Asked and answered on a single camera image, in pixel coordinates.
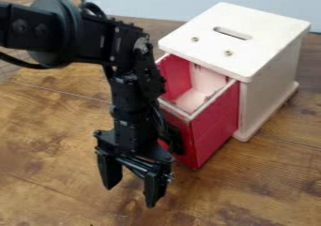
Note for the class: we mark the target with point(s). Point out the black metal drawer handle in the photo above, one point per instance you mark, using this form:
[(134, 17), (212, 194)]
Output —
[(175, 140)]

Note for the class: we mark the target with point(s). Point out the red drawer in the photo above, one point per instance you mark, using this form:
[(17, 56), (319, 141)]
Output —
[(200, 105)]

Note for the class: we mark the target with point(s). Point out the white wooden box cabinet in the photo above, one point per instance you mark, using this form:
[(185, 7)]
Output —
[(252, 46)]

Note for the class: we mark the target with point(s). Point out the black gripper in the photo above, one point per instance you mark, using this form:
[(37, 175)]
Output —
[(149, 163)]

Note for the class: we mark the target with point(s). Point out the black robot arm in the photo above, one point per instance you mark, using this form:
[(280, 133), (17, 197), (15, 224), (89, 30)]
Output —
[(61, 33)]

